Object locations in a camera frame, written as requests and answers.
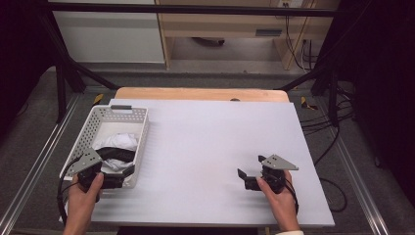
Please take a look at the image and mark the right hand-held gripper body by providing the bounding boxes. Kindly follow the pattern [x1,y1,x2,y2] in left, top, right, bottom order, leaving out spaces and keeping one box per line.
[244,154,300,195]

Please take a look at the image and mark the black hanging cable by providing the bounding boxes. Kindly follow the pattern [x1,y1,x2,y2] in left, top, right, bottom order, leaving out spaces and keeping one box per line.
[284,15,307,71]

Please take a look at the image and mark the white pants with black waistband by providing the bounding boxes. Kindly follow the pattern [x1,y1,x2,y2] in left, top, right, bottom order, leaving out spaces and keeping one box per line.
[92,131,140,172]

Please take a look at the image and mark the light wooden table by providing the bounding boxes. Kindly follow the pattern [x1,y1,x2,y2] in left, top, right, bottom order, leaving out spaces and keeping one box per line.
[115,86,291,103]

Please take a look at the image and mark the white perforated plastic basket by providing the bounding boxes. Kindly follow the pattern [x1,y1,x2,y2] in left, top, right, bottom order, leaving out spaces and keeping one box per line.
[59,105,151,190]

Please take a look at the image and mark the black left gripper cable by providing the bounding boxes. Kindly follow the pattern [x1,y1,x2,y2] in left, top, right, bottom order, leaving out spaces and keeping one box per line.
[57,156,82,226]

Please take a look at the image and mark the dark grey low object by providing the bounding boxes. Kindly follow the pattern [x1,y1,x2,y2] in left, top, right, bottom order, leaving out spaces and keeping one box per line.
[191,36,226,47]

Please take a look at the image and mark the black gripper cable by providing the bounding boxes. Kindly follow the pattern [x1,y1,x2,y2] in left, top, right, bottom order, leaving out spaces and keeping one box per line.
[57,156,82,226]
[283,177,300,215]

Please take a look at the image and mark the light wooden desk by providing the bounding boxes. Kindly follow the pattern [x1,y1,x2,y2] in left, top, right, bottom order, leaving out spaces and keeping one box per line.
[155,0,341,71]

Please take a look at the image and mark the black curtain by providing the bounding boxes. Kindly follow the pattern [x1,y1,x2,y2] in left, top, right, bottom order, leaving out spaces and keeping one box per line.
[316,0,415,200]
[0,0,63,138]

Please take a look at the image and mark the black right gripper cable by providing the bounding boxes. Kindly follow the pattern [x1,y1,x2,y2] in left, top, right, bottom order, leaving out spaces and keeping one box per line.
[283,177,300,215]

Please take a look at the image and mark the black metal stand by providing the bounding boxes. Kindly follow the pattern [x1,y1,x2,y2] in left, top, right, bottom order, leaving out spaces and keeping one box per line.
[277,58,356,128]
[38,13,120,125]

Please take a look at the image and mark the black horizontal frame bar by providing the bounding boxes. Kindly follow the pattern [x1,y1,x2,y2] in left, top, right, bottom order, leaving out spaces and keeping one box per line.
[48,2,341,18]

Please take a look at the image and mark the aluminium floor rail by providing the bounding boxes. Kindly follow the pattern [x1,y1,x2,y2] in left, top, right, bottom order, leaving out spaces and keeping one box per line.
[0,94,81,235]
[317,94,392,235]

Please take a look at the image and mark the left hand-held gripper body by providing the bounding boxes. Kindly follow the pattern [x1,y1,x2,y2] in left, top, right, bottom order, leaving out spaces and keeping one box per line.
[67,148,125,194]

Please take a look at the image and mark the person's left hand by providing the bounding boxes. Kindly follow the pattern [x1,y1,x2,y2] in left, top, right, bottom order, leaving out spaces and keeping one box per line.
[67,172,106,220]

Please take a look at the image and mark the grey desk label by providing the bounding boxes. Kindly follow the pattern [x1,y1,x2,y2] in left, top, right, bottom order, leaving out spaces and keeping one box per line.
[254,28,283,37]

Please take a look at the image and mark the bundle of black floor cables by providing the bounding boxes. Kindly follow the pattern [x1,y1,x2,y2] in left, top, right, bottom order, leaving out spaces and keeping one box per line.
[300,82,356,136]

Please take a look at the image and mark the person's right hand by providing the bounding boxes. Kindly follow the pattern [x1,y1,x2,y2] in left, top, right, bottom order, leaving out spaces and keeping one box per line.
[255,169,300,227]

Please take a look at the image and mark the long black floor cable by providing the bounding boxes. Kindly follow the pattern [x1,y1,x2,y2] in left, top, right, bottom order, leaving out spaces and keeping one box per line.
[314,125,348,213]

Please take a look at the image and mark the white cabinet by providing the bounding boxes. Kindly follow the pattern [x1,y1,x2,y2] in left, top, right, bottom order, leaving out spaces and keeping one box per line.
[48,0,165,65]

